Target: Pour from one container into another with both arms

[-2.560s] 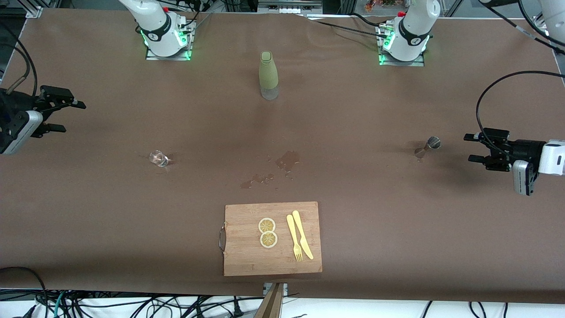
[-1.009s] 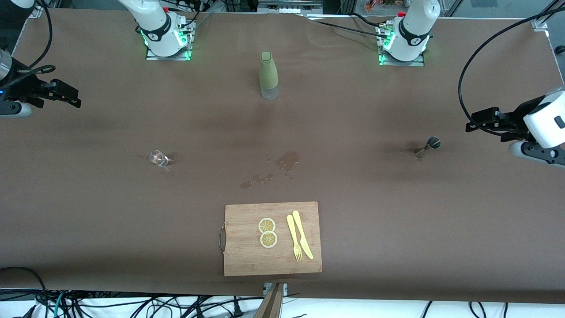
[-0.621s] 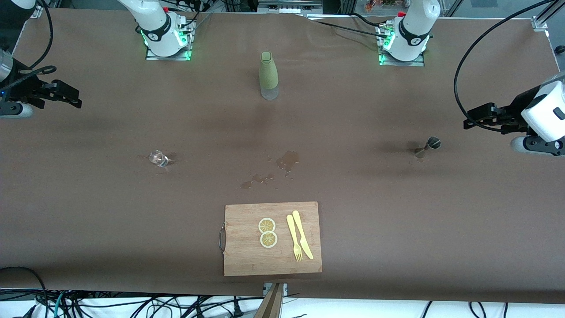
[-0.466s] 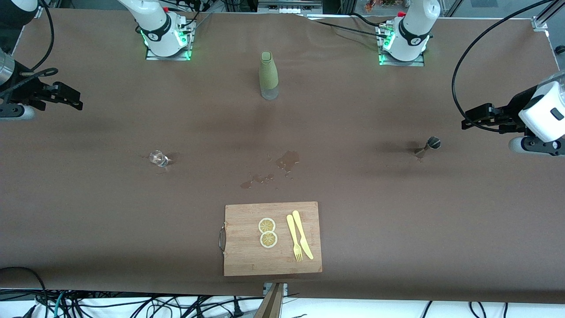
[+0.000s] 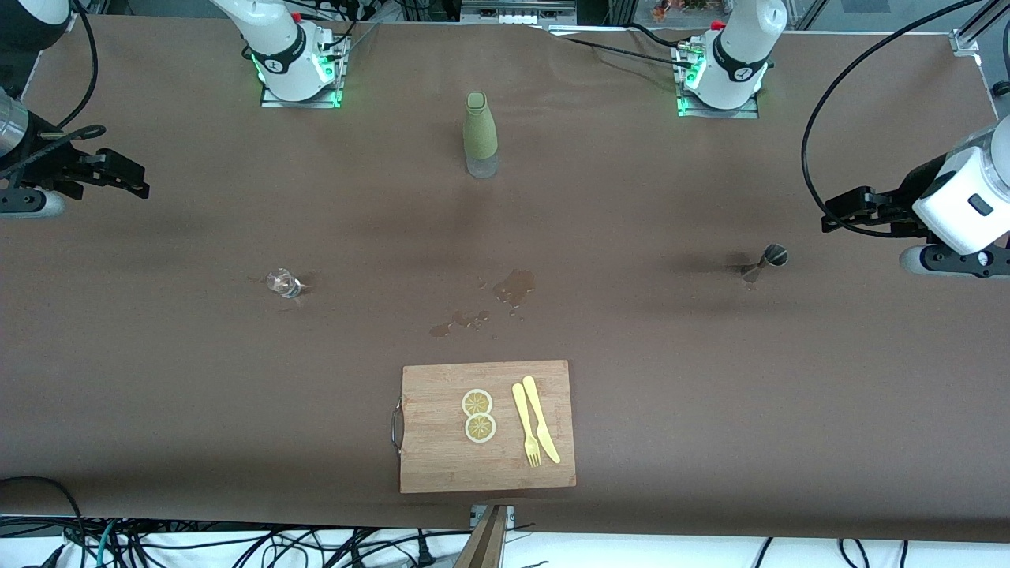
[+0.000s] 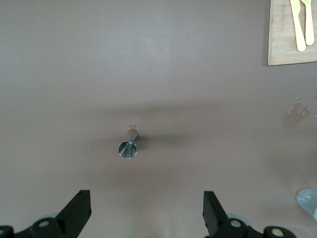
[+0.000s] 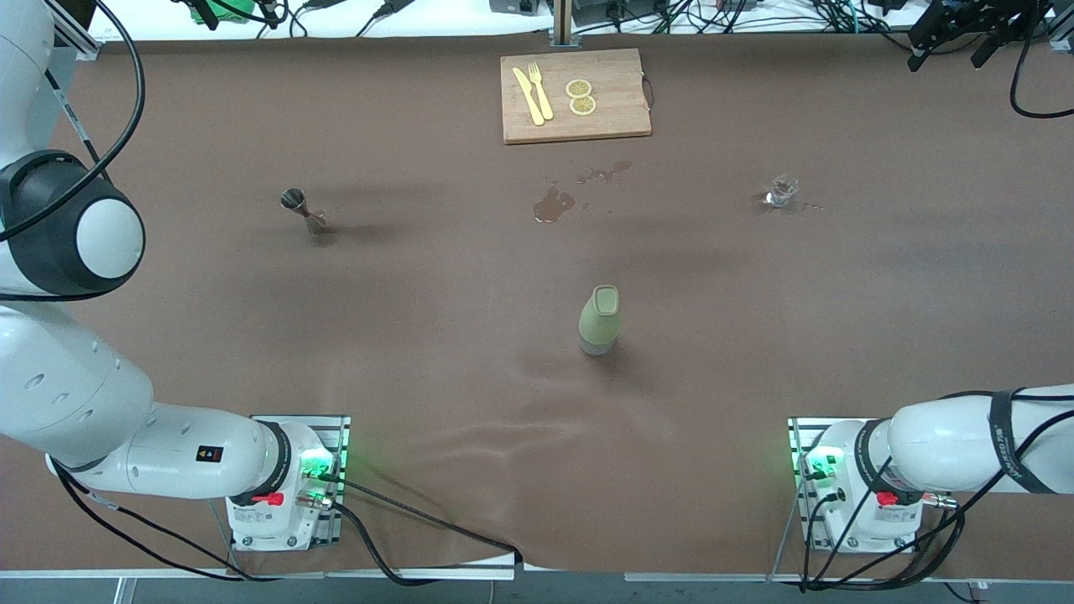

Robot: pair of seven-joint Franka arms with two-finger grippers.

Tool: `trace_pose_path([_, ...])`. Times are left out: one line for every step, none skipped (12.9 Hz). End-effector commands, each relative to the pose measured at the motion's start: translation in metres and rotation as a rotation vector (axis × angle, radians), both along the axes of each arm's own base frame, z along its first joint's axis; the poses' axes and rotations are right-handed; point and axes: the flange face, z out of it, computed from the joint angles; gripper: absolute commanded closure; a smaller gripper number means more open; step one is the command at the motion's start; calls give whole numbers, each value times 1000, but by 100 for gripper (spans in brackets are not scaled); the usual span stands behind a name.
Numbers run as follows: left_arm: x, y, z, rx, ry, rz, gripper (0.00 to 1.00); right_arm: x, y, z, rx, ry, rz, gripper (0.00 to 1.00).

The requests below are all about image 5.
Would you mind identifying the yellow plastic fork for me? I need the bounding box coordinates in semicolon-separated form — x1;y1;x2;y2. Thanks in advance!
511;383;543;468

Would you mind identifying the black tabletop cable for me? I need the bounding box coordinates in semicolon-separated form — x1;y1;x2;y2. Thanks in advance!
544;28;695;68

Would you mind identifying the aluminium frame profile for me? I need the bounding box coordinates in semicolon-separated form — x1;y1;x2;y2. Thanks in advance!
951;0;1010;56

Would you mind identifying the large brown liquid puddle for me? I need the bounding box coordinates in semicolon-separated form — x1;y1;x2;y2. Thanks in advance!
492;269;537;316

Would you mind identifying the brown table cover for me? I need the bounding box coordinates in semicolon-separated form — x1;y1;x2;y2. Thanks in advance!
0;16;1010;544

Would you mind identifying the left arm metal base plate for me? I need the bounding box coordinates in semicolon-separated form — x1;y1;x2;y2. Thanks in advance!
675;43;760;119

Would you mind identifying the grey metal equipment rack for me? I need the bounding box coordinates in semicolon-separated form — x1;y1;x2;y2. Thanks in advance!
460;0;577;24

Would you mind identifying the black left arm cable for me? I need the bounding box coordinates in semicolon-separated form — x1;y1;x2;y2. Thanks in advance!
801;0;987;237

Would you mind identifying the metal jigger measuring cup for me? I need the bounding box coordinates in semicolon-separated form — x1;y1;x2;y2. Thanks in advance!
740;243;788;285

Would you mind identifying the thick black floor cable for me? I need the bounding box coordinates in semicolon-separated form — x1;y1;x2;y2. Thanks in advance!
0;476;88;568

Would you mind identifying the wooden post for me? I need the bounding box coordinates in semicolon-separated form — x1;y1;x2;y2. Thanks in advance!
458;505;510;568

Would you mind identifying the wooden cutting board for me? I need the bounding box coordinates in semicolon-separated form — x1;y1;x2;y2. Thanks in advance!
391;360;577;495

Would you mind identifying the yellow plastic knife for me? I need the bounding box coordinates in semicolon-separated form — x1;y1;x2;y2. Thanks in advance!
522;376;562;465

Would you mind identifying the green sleeved glass bottle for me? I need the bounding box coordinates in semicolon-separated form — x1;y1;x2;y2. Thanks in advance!
462;92;499;180

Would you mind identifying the small brown liquid puddle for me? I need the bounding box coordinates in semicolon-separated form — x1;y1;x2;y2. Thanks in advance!
428;310;492;338

